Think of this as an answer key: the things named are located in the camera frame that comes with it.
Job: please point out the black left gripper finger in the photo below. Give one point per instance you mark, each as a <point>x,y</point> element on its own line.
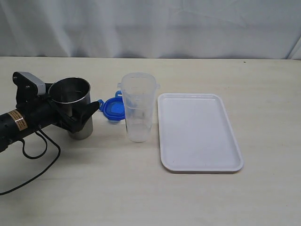
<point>83,112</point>

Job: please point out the clear plastic tall container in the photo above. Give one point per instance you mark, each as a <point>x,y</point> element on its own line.
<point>138,93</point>

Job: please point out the white rectangular plastic tray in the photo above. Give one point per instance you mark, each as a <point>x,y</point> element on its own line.
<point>195,134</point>

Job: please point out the blue plastic container lid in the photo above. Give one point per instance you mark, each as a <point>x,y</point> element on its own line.
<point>113,109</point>

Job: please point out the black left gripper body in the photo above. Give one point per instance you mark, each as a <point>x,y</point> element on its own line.
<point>40,111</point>

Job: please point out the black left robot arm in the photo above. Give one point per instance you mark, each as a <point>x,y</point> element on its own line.
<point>13,127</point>

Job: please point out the stainless steel tumbler cup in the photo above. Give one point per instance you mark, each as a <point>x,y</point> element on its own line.
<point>70,93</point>

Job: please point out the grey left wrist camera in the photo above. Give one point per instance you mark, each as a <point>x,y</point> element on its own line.
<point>40,85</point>

